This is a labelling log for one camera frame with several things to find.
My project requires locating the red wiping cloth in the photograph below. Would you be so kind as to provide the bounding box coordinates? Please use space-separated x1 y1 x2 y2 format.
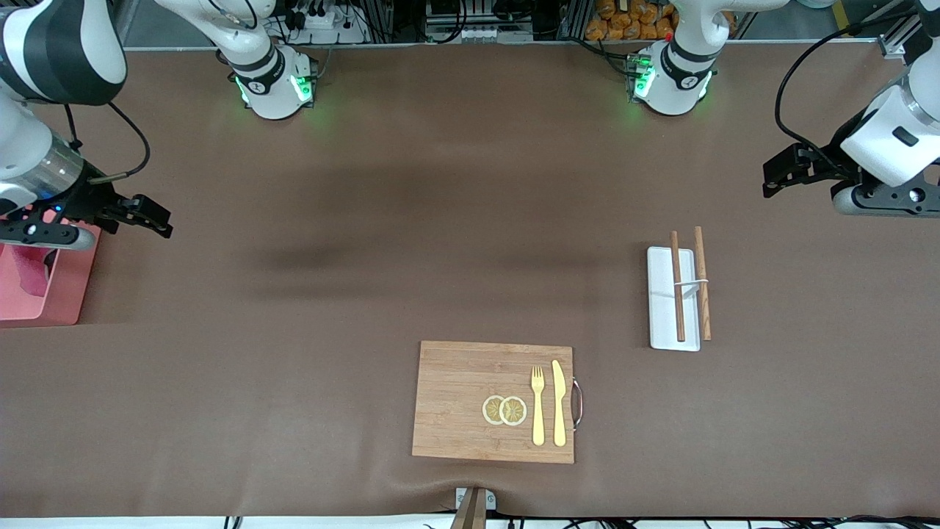
14 245 59 298

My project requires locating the white cloth rack base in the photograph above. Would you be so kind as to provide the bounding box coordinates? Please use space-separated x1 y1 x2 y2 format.
646 246 701 353

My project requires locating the pink box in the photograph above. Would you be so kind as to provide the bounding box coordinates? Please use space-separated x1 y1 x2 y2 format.
0 209 101 327

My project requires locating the light wooden rack rod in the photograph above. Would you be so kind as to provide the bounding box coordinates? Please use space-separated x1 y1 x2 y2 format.
694 226 712 342

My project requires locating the pile of orange toy bread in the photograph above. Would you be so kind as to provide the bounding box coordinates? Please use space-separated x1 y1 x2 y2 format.
585 0 737 42

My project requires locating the brown table cover mat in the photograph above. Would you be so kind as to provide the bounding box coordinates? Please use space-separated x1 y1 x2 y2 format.
0 43 940 519

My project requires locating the white power strip with plugs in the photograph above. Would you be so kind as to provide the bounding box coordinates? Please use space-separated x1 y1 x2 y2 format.
282 2 369 46

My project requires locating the yellow plastic knife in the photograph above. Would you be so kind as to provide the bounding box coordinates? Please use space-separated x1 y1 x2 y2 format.
551 359 568 448

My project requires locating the white connector block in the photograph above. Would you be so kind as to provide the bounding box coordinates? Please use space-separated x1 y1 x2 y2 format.
454 25 535 43

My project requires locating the yellow plastic fork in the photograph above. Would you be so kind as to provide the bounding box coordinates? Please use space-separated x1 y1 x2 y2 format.
530 366 547 447

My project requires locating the black electronics box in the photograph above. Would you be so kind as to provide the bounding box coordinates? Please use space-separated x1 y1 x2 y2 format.
424 0 502 24

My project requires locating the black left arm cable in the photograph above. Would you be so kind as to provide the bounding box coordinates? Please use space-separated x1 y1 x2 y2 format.
774 6 928 179

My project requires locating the aluminium frame profile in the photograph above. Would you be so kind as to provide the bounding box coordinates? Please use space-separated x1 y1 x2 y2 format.
878 13 925 60

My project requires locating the wooden cutting board with handle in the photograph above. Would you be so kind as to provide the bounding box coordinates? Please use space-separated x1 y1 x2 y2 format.
411 340 585 465

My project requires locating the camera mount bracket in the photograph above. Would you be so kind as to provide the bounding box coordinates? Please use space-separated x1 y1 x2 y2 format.
449 486 498 529

